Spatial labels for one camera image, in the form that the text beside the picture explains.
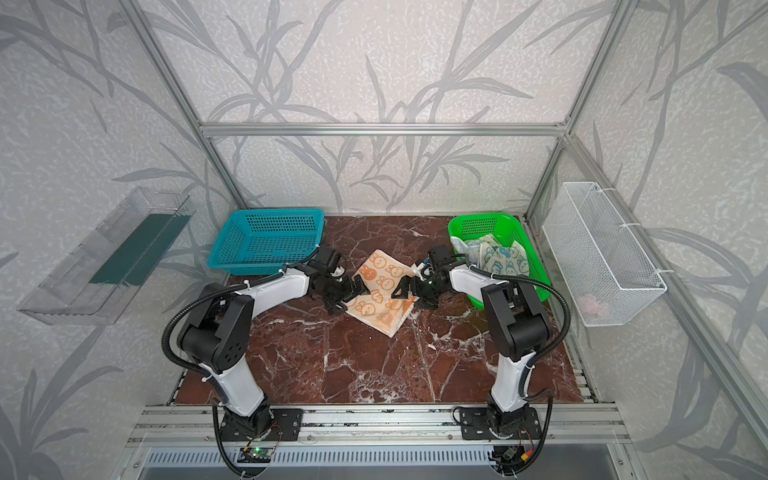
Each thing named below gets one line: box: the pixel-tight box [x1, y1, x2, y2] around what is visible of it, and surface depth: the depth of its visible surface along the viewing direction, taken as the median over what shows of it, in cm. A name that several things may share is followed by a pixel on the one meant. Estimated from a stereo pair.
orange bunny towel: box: [345, 249, 420, 338], surface depth 97 cm
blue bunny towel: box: [450, 234, 529, 277], surface depth 103 cm
